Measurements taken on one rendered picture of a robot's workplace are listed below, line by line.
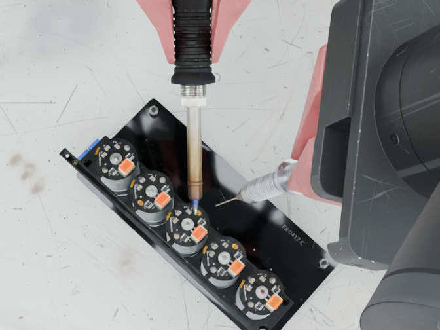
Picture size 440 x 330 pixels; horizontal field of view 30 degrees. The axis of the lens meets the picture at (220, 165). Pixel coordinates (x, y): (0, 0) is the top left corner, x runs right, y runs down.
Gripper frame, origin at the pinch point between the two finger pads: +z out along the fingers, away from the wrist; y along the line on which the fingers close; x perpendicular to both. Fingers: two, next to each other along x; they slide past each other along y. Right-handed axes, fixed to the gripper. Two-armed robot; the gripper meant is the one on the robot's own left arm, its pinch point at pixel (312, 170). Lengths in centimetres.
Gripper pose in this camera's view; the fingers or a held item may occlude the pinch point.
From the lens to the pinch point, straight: 34.8
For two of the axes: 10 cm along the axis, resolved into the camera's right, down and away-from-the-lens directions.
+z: -3.8, 1.9, 9.1
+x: 9.1, 2.3, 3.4
